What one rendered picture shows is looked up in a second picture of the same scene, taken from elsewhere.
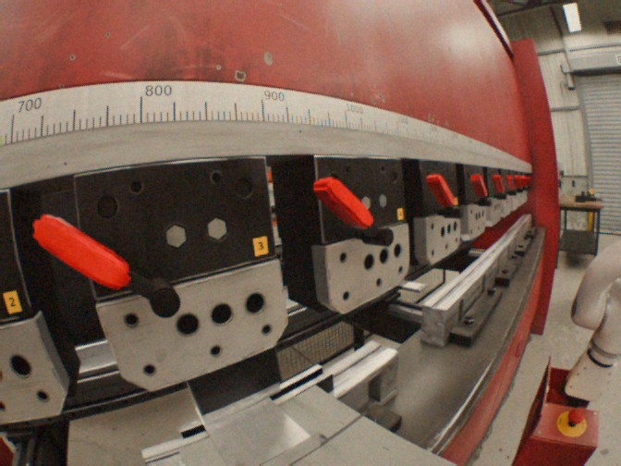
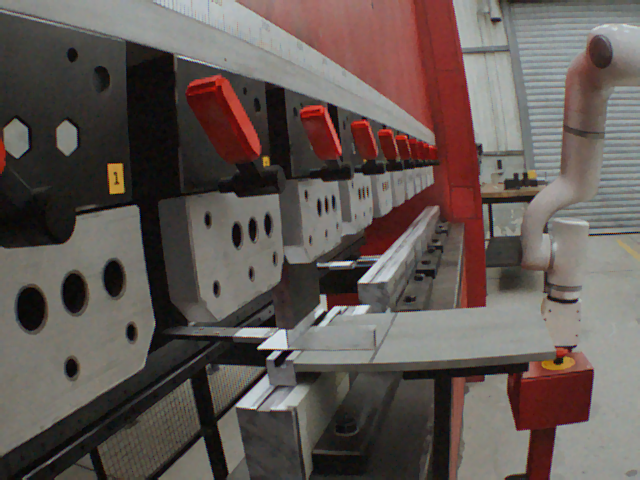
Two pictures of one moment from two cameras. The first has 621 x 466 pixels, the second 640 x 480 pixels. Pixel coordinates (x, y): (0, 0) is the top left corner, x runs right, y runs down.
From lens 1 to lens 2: 51 cm
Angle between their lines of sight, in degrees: 36
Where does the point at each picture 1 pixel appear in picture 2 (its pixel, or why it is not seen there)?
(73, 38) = not seen: outside the picture
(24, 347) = (272, 205)
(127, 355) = (304, 224)
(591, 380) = (561, 322)
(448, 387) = not seen: hidden behind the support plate
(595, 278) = (533, 217)
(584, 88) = (518, 19)
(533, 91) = (439, 32)
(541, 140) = (448, 98)
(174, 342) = (316, 219)
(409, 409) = not seen: hidden behind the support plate
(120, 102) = (291, 48)
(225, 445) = (326, 345)
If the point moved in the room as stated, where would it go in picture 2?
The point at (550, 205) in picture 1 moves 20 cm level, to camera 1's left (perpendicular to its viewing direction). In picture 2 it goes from (467, 190) to (442, 193)
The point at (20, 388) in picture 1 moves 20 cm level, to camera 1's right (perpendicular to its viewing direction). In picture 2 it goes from (266, 249) to (442, 216)
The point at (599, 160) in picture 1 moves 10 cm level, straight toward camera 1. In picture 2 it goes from (541, 126) to (541, 126)
